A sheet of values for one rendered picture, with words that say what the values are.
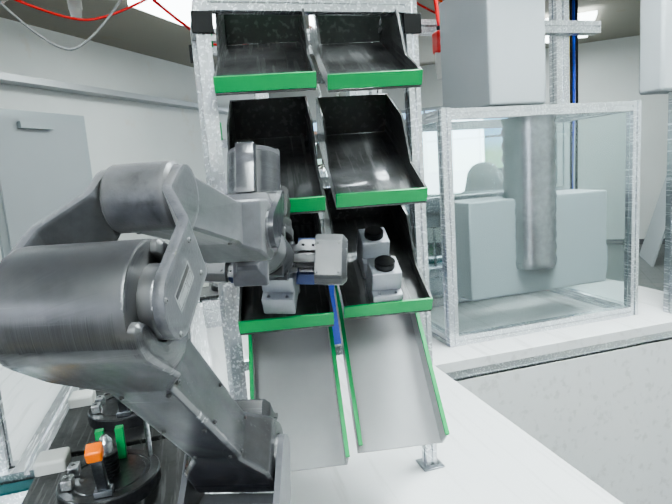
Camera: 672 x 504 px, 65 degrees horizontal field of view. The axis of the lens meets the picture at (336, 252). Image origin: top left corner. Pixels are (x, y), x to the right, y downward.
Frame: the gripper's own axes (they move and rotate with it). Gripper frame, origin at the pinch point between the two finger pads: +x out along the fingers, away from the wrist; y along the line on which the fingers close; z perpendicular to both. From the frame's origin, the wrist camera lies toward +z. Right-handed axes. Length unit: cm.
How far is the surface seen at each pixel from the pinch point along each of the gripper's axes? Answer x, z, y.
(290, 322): 3.1, -7.6, -1.4
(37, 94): 390, 216, 311
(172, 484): 9.9, -31.1, 15.9
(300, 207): -1.3, 7.5, -2.8
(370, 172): 11.0, 16.4, -12.1
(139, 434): 24.7, -27.1, 27.6
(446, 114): 70, 53, -33
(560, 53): 129, 105, -87
